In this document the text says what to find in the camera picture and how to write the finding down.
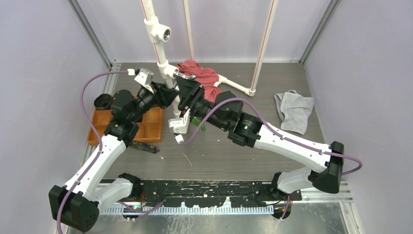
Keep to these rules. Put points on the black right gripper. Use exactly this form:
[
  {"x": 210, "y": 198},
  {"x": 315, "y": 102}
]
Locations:
[{"x": 191, "y": 91}]

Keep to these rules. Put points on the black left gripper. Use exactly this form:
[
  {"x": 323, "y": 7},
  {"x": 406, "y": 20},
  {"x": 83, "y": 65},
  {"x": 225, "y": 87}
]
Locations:
[{"x": 163, "y": 96}]

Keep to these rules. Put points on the chrome water faucet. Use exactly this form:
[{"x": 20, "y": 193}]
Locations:
[{"x": 181, "y": 75}]

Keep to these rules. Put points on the white PVC pipe frame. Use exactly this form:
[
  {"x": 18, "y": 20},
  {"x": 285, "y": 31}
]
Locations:
[{"x": 160, "y": 34}]

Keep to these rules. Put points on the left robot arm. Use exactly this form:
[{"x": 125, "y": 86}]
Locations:
[{"x": 78, "y": 203}]

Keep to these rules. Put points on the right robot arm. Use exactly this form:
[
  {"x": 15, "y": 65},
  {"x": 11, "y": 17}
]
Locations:
[{"x": 246, "y": 127}]

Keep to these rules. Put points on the red cloth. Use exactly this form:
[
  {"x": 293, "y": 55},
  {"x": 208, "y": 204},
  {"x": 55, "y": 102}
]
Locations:
[{"x": 206, "y": 76}]

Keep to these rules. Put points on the green plastic faucet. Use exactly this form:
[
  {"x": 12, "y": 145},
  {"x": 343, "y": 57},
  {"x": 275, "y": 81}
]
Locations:
[{"x": 197, "y": 122}]

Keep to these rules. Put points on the orange compartment tray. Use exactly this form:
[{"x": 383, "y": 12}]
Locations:
[{"x": 148, "y": 126}]

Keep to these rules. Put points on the unrolled dark patterned necktie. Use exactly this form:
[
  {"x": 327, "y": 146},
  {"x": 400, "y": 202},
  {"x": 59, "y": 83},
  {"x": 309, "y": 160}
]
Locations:
[{"x": 145, "y": 147}]

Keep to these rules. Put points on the grey cloth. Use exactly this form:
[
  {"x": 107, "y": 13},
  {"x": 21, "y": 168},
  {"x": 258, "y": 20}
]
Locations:
[{"x": 294, "y": 111}]

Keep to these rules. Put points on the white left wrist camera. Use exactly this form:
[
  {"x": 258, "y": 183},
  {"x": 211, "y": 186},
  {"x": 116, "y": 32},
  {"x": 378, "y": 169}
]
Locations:
[{"x": 143, "y": 77}]

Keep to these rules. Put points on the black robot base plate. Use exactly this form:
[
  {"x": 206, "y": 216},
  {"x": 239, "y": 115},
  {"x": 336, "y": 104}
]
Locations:
[{"x": 205, "y": 194}]

